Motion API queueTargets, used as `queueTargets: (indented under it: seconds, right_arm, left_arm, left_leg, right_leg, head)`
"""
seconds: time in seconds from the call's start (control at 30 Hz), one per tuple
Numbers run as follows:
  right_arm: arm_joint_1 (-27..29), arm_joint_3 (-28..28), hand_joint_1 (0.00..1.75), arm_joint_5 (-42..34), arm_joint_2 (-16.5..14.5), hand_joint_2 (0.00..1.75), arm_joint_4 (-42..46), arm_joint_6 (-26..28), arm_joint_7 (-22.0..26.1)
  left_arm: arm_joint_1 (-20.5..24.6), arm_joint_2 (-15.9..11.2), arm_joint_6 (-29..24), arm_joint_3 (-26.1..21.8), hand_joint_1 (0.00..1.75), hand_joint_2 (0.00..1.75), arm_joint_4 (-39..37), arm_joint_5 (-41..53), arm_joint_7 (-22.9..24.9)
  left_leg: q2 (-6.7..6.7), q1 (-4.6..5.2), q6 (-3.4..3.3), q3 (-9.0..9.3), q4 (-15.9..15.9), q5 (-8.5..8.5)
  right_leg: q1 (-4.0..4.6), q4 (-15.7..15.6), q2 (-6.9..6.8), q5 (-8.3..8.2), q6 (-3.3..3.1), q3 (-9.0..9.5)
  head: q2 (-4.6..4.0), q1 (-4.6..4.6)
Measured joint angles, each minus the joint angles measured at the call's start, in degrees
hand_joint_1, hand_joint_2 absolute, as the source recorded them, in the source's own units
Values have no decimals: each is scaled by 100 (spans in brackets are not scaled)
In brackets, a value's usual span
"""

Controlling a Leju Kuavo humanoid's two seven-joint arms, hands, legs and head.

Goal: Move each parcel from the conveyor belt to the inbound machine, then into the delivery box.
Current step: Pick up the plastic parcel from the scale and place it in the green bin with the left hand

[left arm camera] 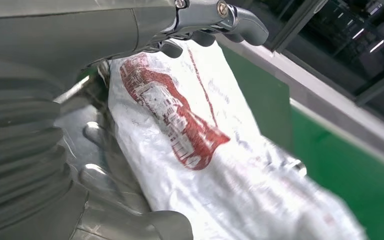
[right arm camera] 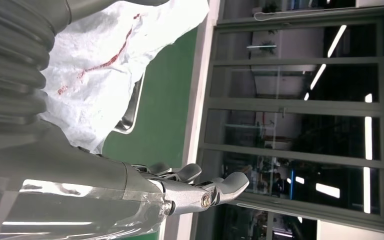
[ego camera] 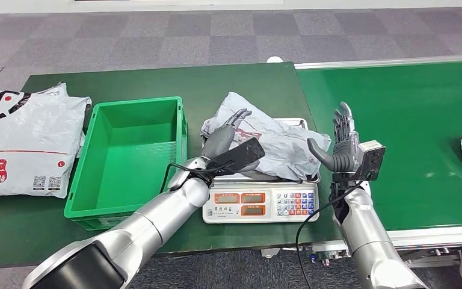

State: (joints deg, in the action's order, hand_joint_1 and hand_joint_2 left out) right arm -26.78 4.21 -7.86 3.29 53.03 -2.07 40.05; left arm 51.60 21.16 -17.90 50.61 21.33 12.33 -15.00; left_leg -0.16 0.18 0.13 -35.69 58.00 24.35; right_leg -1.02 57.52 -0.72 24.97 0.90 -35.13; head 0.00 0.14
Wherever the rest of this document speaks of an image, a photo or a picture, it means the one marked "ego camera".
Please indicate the green plastic crate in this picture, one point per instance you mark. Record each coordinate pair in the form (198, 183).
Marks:
(131, 159)

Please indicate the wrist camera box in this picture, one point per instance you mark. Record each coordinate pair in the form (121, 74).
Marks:
(243, 155)
(372, 159)

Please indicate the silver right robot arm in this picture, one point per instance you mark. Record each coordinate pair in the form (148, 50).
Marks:
(368, 239)

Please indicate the white round cap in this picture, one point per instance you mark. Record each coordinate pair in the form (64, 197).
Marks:
(275, 60)

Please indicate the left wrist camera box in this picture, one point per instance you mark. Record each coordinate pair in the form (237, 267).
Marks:
(243, 155)

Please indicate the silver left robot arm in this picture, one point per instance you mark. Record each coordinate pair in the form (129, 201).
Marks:
(143, 227)

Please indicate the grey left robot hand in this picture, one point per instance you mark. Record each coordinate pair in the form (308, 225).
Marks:
(220, 141)

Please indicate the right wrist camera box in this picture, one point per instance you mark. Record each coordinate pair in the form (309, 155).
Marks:
(372, 159)

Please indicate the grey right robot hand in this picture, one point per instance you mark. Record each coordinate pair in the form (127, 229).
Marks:
(344, 151)

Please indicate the grey parcel bag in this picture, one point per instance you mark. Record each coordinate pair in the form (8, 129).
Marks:
(287, 147)

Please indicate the large flat white mailer bag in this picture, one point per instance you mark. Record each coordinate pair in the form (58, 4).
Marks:
(27, 135)

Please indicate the conveyor connector box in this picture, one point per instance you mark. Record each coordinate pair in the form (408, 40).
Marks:
(326, 257)

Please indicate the white electronic scale, steel tray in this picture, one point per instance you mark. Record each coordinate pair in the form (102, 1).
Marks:
(255, 201)

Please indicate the white table foot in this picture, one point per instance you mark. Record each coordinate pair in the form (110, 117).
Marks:
(270, 253)

